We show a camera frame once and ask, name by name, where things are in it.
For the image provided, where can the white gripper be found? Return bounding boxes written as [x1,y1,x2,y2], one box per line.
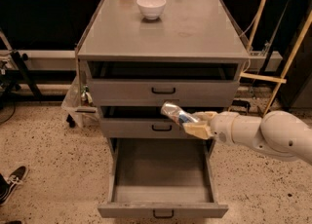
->
[183,111,239,145]

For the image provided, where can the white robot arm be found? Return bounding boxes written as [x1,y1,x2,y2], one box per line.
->
[183,111,312,165]

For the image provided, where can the grey bottom drawer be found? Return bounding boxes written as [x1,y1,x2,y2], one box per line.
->
[97,138,228,219]

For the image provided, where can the grey drawer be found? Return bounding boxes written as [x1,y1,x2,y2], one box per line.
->
[85,61,241,108]
[99,106,193,139]
[97,138,228,219]

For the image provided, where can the grey middle drawer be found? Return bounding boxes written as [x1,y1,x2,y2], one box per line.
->
[99,106,193,139]

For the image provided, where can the grey drawer cabinet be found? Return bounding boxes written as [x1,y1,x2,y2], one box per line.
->
[73,0,251,158]

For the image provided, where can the grey top drawer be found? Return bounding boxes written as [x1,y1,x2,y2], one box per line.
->
[85,61,241,108]

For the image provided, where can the clear plastic bin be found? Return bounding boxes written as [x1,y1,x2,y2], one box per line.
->
[61,78,98,128]

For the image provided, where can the white bowl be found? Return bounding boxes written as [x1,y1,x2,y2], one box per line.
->
[136,0,167,19]

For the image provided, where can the black metal stand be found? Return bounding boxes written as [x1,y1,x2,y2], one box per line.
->
[0,31,43,100]

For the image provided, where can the wooden easel frame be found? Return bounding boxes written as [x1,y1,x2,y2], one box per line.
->
[241,0,312,117]

